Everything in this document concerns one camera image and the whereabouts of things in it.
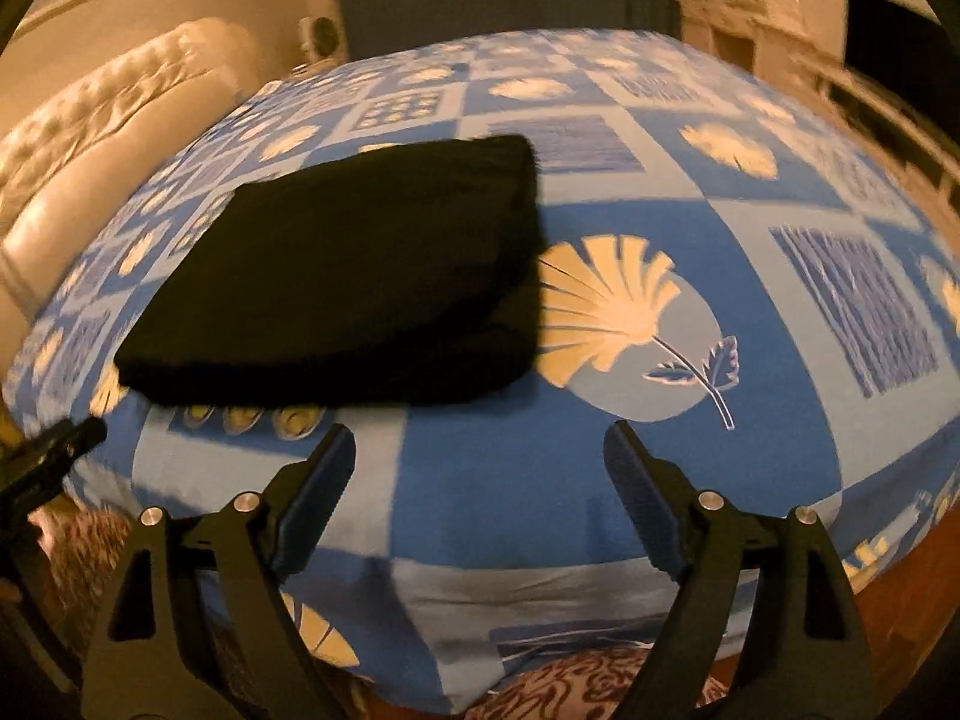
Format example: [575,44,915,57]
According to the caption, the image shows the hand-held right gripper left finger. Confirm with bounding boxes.
[81,424,355,720]

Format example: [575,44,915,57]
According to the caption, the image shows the black television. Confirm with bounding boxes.
[844,0,947,87]

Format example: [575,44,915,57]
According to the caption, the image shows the white ornate vanity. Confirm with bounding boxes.
[675,0,960,211]

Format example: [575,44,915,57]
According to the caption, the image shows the beige tufted headboard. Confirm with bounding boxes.
[0,19,260,361]

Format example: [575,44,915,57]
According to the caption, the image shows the round wall fixture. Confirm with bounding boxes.
[298,15,344,65]

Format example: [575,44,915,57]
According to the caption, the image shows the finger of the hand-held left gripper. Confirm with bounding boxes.
[0,416,107,518]

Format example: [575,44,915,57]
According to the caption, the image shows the blue patterned bedsheet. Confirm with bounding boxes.
[0,28,960,717]

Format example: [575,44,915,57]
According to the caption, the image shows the black pants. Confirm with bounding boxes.
[112,133,548,407]

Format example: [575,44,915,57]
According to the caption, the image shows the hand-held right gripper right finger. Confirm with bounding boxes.
[604,421,875,720]

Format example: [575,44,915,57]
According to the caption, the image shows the person's patterned clothing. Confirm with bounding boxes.
[34,506,732,720]

